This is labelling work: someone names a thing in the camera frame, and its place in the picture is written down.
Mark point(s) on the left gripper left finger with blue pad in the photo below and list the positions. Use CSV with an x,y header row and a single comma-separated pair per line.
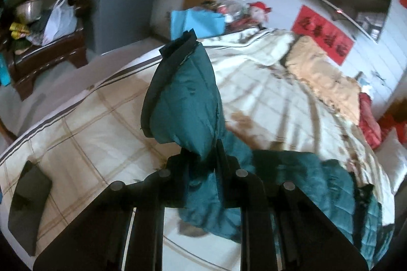
x,y
166,188

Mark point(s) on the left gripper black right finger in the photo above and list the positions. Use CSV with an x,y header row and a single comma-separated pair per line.
x,y
238,188

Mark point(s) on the dark green quilted jacket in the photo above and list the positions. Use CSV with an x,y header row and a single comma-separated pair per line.
x,y
183,106

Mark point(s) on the floral checked bed quilt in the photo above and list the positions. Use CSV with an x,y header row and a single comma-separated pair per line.
x,y
96,138

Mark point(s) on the black smartphone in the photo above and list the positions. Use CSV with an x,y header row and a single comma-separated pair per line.
x,y
28,203

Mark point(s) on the red ruffled heart pillow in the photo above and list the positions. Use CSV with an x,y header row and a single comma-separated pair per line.
x,y
367,123

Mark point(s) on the peach ruffled pillow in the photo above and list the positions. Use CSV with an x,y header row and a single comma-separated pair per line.
x,y
308,62

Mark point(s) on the white satin pillow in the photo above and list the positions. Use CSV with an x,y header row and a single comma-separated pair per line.
x,y
392,156

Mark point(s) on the blue paper bag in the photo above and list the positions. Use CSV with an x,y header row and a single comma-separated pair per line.
x,y
205,23

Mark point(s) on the red banner with black characters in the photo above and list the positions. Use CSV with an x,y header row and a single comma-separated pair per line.
x,y
331,39

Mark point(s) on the plush doll with red hat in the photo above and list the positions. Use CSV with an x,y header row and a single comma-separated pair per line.
x,y
257,13

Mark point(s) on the dark wooden side table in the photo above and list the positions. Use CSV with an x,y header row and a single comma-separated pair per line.
x,y
25,68

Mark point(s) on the white plastic bag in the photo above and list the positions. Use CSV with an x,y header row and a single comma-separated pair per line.
x,y
62,21

